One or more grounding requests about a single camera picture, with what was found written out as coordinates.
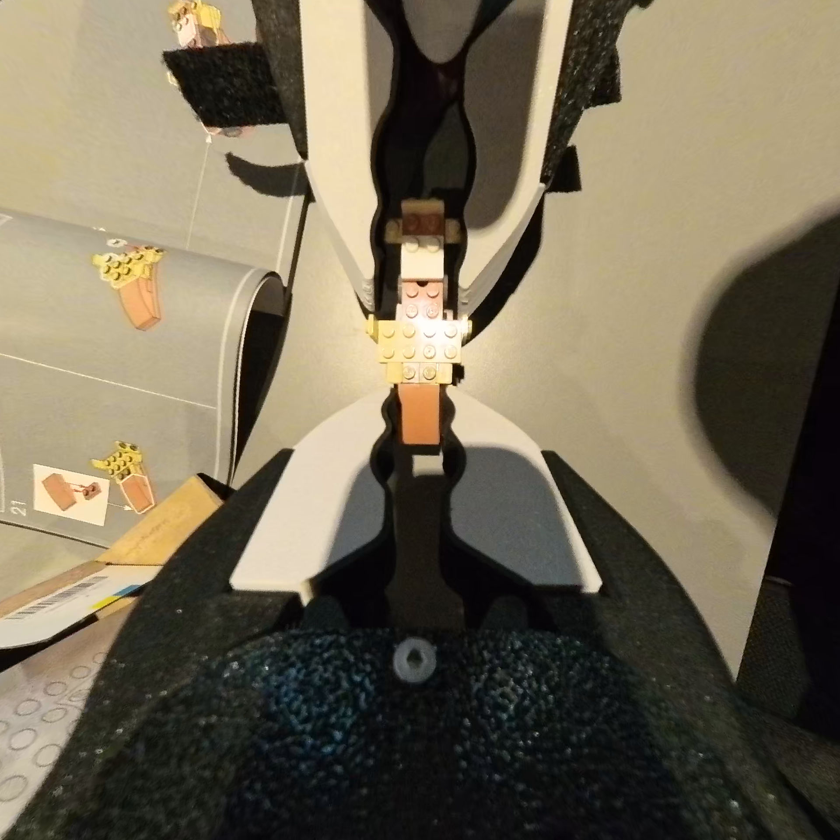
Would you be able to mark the grey desk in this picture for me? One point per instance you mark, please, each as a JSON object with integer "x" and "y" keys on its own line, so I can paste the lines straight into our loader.
{"x": 623, "y": 328}

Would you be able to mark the orange and tan brick model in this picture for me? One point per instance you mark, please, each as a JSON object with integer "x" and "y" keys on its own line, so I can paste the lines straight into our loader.
{"x": 423, "y": 262}

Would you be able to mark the dark printed cardboard box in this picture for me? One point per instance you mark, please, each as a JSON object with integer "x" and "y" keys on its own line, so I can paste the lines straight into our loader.
{"x": 65, "y": 604}

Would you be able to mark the brown brick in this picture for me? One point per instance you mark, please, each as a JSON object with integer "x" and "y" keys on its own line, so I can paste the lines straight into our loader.
{"x": 420, "y": 420}

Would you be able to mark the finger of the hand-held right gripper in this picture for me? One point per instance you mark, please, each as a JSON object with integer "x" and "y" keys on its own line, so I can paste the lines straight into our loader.
{"x": 512, "y": 131}
{"x": 341, "y": 131}

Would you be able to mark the grey instruction booklet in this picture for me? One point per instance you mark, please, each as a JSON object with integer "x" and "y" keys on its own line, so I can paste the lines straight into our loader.
{"x": 98, "y": 361}

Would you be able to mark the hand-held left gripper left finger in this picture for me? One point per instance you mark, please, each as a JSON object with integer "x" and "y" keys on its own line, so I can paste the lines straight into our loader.
{"x": 315, "y": 512}

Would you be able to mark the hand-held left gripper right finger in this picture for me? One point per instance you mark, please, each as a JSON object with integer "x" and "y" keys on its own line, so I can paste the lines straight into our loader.
{"x": 518, "y": 525}

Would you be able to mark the white printed paper bag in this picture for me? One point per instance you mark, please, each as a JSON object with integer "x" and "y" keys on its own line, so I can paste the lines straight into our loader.
{"x": 39, "y": 735}

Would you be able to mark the tan brick assembly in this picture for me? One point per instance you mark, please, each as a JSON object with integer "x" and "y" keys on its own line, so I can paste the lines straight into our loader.
{"x": 420, "y": 344}

